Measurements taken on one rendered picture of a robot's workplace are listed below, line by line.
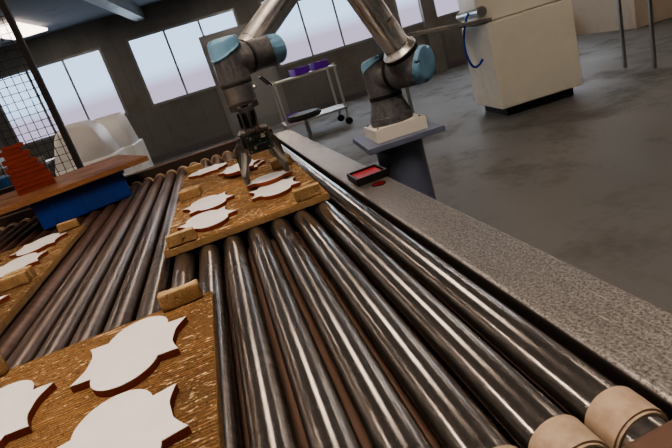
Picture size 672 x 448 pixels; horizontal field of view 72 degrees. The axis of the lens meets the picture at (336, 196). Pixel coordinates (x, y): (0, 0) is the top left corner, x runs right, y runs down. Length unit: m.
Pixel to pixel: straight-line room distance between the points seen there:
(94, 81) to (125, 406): 10.56
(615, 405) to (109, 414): 0.44
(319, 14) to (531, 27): 6.09
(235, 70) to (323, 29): 9.55
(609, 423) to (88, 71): 10.87
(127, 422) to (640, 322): 0.47
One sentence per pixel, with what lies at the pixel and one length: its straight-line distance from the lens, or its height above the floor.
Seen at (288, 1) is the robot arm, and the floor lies 1.36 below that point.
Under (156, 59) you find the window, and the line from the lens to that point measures 10.69.
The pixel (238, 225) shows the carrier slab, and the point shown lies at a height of 0.93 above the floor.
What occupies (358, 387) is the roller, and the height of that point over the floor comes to 0.92.
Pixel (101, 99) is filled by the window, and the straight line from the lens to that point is 10.98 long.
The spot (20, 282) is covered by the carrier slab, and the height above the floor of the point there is 0.94.
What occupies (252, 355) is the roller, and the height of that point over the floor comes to 0.92.
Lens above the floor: 1.21
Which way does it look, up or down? 17 degrees down
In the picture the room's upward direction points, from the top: 17 degrees counter-clockwise
